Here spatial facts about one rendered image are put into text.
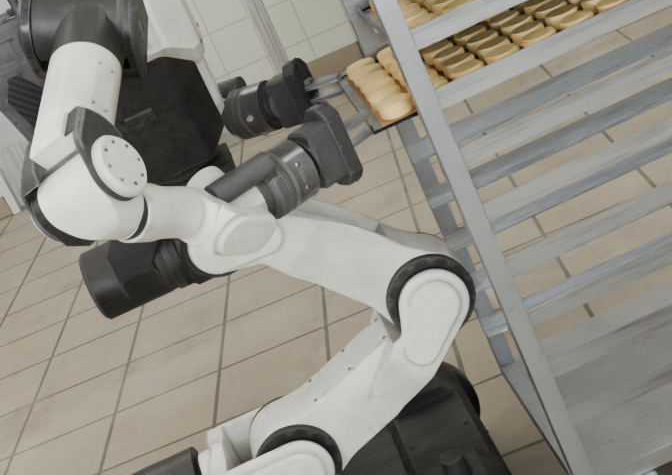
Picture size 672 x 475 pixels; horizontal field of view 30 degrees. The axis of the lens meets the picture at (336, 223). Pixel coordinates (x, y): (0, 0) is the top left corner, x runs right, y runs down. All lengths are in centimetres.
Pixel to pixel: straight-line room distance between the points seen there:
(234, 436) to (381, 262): 44
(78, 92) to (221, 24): 425
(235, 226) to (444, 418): 74
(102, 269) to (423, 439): 62
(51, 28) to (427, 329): 74
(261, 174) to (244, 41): 413
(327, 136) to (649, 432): 70
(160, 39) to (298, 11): 399
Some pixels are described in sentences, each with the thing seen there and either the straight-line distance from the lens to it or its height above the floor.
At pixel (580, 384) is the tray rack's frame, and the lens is 221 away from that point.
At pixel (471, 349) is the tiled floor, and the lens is 280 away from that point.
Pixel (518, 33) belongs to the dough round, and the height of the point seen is 79.
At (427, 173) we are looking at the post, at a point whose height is 55.
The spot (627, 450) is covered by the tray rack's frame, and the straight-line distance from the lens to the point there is 201.
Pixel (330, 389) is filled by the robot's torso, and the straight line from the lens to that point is 203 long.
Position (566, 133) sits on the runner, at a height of 51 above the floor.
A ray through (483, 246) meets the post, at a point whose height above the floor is 57.
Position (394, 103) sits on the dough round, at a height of 79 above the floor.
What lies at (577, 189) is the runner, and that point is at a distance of 228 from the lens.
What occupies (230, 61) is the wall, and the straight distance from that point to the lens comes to 577.
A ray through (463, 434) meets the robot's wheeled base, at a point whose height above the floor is 19.
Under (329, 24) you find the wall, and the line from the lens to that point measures 574.
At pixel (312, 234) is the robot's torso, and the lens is 190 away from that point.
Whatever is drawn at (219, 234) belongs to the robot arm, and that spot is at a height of 78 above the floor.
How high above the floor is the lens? 124
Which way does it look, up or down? 19 degrees down
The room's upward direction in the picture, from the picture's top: 25 degrees counter-clockwise
